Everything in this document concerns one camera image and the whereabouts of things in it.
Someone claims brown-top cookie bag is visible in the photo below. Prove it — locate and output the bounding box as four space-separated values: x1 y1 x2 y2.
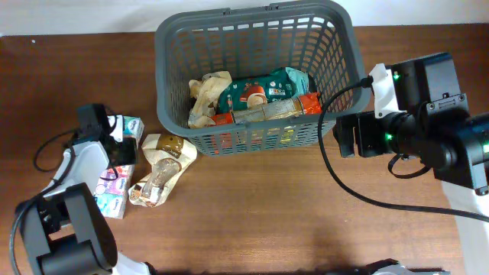
128 134 198 208

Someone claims Kleenex tissue multipack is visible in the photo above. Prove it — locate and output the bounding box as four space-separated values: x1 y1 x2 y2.
94 116 144 219

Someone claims beige snack bag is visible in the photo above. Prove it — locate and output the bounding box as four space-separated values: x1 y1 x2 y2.
188 71 232 128

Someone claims green Nescafe coffee bag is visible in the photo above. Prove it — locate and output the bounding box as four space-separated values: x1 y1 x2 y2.
215 67 312 114

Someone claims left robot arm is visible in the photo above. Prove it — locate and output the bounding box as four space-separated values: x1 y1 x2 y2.
8 103 156 275

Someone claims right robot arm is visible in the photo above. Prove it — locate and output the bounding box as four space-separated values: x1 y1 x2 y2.
333 53 488 274

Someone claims orange spaghetti packet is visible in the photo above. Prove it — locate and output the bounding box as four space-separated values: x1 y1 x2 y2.
211 92 322 125

